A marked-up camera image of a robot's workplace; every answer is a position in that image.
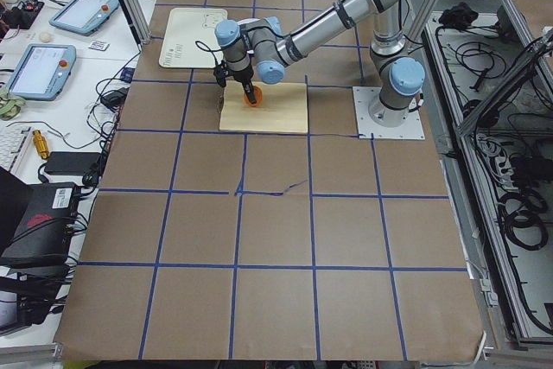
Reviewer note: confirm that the near blue teach pendant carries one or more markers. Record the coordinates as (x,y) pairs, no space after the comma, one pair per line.
(42,72)

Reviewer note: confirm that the black computer box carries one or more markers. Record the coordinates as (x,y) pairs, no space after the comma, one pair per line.
(38,223)

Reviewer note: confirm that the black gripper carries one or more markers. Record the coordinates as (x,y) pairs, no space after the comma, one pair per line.
(244,78)

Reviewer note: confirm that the cream bear tray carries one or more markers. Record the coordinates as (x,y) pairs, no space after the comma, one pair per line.
(189,36)

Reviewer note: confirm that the brass cylinder tool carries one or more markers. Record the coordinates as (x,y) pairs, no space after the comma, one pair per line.
(41,145)

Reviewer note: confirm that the far blue teach pendant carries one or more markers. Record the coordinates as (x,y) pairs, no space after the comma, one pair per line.
(83,17)

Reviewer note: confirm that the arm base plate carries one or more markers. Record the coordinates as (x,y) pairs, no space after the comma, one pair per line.
(375,121)

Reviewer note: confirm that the bamboo cutting board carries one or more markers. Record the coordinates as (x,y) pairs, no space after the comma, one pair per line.
(283,109)

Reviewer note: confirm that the blue teach pendant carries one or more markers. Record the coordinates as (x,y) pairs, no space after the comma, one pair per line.
(83,17)
(42,72)

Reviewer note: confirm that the orange fruit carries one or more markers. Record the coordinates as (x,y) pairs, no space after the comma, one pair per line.
(253,96)

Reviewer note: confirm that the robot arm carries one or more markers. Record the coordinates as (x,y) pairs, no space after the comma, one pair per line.
(261,48)

